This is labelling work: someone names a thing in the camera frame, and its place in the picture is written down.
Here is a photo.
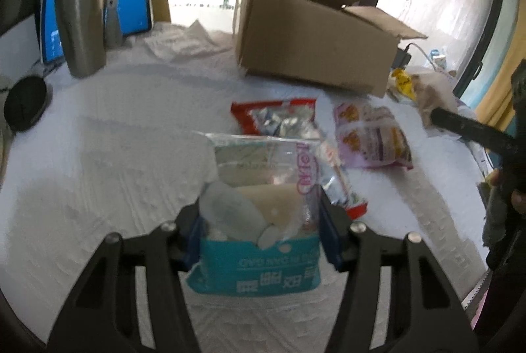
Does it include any red snack packet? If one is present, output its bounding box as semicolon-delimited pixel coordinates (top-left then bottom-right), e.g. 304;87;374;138
230;98;369;221

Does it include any black charger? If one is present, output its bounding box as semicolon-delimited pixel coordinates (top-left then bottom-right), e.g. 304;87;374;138
394;44;412;67

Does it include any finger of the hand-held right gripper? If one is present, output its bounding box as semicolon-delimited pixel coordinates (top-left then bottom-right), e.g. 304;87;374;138
429;107;517;157

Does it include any small white bottle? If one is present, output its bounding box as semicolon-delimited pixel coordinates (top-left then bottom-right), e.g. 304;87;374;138
429;51;449;71

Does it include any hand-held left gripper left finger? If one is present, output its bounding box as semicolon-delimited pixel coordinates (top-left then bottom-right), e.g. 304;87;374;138
47;203;206;353

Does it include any person's right hand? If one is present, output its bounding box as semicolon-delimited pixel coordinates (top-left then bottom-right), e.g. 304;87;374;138
489;167;526;216

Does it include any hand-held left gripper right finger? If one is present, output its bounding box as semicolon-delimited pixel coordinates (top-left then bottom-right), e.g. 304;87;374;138
318;191;479;353

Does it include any clear teal snack packet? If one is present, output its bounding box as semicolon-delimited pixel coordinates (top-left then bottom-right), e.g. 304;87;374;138
185;131;324;298

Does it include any steel tumbler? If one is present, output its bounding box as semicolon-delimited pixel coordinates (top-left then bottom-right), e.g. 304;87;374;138
55;0;124;79

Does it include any white crumpled paper sheet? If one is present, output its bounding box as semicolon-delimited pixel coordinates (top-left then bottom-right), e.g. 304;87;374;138
144;19;231;60

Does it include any beige cloth bag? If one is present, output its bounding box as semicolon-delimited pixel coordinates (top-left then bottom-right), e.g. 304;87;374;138
411;74;459;129

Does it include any yellow snack packet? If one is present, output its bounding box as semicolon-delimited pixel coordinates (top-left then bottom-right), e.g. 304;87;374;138
388;67;414;101

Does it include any purple snack packet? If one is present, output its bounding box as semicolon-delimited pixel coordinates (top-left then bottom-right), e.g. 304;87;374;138
333;100;414;171

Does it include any brown cardboard box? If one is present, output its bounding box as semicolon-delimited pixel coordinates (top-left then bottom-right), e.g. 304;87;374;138
233;0;429;99

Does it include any black round pad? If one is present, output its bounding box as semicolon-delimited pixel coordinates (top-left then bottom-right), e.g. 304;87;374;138
3;76;53;132

